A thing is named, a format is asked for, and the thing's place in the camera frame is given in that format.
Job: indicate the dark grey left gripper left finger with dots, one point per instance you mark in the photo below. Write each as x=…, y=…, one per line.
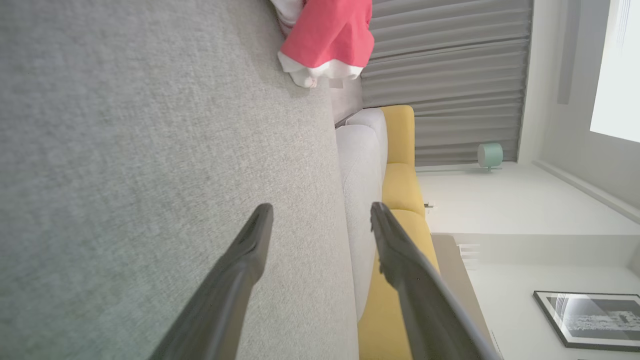
x=225, y=290

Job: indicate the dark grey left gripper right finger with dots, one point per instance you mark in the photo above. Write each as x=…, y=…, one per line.
x=425, y=300

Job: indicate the red basketball jersey white sleeves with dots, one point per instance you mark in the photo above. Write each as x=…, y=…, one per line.
x=330, y=35

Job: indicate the beige wooden board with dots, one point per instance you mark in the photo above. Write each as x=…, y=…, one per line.
x=455, y=280

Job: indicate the yellow sofa backrest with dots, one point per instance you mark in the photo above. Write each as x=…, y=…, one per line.
x=400, y=190

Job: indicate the small grey sofa cushion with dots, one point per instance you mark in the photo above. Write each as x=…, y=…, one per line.
x=360, y=175

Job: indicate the mint green lamp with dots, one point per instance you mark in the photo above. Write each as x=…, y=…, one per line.
x=490, y=155

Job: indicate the black framed picture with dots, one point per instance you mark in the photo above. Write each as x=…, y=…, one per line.
x=590, y=320

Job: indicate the grey sofa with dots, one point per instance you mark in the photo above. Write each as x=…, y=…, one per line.
x=125, y=150

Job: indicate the grey pleated curtain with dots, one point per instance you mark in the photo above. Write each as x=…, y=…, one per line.
x=450, y=75

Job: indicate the bright window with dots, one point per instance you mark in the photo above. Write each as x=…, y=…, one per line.
x=617, y=75

